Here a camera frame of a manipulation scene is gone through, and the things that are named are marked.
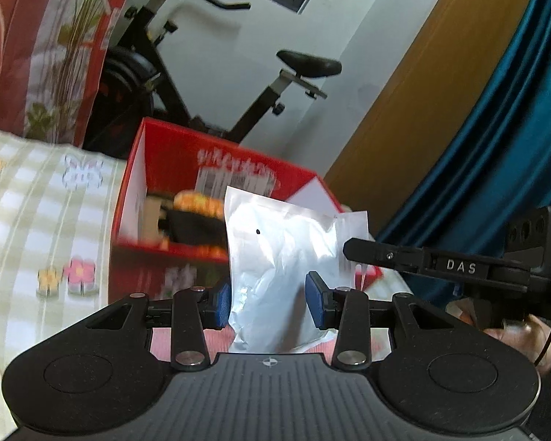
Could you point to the orange patterned sock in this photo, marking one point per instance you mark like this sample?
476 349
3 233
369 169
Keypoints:
197 202

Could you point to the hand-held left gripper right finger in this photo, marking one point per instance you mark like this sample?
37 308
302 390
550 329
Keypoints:
316 305

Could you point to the wooden door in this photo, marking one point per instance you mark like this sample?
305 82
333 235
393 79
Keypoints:
441 78

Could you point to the red cardboard box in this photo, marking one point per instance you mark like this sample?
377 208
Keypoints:
174 156

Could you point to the black sock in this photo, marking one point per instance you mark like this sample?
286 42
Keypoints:
197 227

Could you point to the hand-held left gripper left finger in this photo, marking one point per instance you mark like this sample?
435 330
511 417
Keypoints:
220 302

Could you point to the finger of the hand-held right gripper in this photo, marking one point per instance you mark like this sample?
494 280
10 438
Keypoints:
441 264

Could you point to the white plastic packet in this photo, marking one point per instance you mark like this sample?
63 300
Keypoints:
266 262

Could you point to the red floral cloth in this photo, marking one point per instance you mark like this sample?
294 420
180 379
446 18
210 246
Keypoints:
27 55

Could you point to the brown striped sock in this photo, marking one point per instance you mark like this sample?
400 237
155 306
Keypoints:
155 218

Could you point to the checked bunny print tablecloth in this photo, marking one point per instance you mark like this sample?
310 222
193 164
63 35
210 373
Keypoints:
36 220

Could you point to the person's right hand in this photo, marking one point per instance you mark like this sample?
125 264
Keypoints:
519 340

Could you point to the blue curtain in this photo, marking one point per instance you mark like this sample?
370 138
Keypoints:
509 124

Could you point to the black exercise bike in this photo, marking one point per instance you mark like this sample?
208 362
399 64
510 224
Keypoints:
303 62

